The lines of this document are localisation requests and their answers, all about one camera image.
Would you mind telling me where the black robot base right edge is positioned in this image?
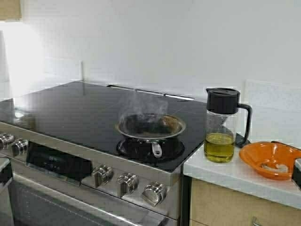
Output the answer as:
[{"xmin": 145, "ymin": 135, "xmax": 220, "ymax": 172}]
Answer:
[{"xmin": 292, "ymin": 158, "xmax": 301, "ymax": 189}]

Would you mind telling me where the orange plastic bowl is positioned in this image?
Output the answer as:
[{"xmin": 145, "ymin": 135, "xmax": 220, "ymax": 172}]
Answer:
[{"xmin": 239, "ymin": 142, "xmax": 301, "ymax": 181}]

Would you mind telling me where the far left stove knob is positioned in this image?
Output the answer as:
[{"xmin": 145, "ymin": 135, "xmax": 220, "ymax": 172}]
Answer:
[{"xmin": 0, "ymin": 133, "xmax": 14, "ymax": 150}]

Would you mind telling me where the far right stove knob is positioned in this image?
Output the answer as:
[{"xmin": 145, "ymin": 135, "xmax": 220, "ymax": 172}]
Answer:
[{"xmin": 142, "ymin": 182, "xmax": 167, "ymax": 207}]

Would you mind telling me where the steel frying pan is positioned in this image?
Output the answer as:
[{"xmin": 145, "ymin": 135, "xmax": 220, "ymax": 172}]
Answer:
[{"xmin": 115, "ymin": 113, "xmax": 186, "ymax": 158}]

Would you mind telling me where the wood upper cabinet corner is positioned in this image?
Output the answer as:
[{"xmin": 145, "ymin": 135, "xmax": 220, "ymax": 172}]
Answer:
[{"xmin": 0, "ymin": 0, "xmax": 22, "ymax": 21}]

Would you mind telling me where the light wood base cabinet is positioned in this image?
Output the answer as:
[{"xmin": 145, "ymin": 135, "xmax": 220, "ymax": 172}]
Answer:
[{"xmin": 190, "ymin": 179, "xmax": 301, "ymax": 226}]

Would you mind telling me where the black robot base left edge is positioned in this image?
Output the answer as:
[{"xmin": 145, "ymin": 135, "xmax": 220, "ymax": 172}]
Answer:
[{"xmin": 0, "ymin": 157, "xmax": 13, "ymax": 187}]

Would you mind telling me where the metal cabinet drawer handle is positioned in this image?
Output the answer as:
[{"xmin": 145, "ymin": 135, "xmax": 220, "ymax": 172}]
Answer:
[{"xmin": 251, "ymin": 217, "xmax": 261, "ymax": 226}]

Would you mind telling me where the middle stove knob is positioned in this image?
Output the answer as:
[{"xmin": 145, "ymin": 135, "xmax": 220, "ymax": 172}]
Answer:
[{"xmin": 91, "ymin": 164, "xmax": 114, "ymax": 188}]

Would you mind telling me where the black spatula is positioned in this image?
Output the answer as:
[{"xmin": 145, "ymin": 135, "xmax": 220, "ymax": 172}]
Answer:
[{"xmin": 235, "ymin": 133, "xmax": 251, "ymax": 148}]

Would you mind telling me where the raw white shrimp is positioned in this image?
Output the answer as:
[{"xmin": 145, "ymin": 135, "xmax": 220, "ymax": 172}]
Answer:
[{"xmin": 261, "ymin": 164, "xmax": 289, "ymax": 173}]

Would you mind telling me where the stainless steel electric stove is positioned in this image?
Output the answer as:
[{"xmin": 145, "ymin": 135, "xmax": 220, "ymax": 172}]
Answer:
[{"xmin": 0, "ymin": 81, "xmax": 206, "ymax": 226}]

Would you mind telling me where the stove black display panel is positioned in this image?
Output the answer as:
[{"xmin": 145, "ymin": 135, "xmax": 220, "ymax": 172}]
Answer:
[{"xmin": 25, "ymin": 141, "xmax": 92, "ymax": 186}]

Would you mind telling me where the glass oil dispenser black lid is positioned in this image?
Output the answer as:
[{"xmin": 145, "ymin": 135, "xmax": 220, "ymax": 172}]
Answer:
[{"xmin": 204, "ymin": 88, "xmax": 253, "ymax": 163}]

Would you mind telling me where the stove knob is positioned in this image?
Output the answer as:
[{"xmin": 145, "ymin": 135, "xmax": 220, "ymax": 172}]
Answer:
[
  {"xmin": 91, "ymin": 164, "xmax": 114, "ymax": 188},
  {"xmin": 0, "ymin": 133, "xmax": 14, "ymax": 150},
  {"xmin": 11, "ymin": 138, "xmax": 28, "ymax": 157},
  {"xmin": 142, "ymin": 182, "xmax": 167, "ymax": 207},
  {"xmin": 116, "ymin": 173, "xmax": 139, "ymax": 197}
]

